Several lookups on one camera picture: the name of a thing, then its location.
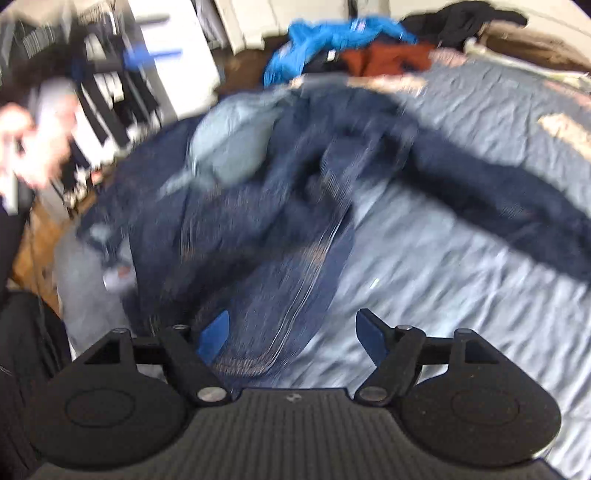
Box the hanging dark clothes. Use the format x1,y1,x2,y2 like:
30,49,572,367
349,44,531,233
0,9,162,204

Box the dark blue denim jeans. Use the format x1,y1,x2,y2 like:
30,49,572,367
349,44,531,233
76,85,591,379

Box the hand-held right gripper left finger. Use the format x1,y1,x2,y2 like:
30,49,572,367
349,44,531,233
84,310,232,407

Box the person's dark clothing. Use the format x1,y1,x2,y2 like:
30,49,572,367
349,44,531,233
0,185,72,480

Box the bright blue jacket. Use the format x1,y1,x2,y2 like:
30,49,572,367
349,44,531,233
263,17,419,88

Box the white headboard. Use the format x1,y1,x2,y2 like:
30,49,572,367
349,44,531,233
388,0,591,51

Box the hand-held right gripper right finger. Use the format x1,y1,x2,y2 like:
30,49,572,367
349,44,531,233
353,308,502,407

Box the grey-blue bed quilt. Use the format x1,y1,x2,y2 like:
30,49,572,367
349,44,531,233
55,60,591,480

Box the black garment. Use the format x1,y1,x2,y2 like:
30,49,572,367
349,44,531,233
402,0,529,47

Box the white wardrobe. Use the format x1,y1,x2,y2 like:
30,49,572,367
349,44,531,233
129,0,221,121

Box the person's left hand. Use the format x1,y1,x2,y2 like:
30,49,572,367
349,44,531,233
0,104,72,190

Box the rust orange sweater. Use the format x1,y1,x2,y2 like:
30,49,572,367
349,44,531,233
342,42,437,78

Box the stack of folded brown clothes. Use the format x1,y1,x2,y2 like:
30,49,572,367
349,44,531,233
466,21,591,75

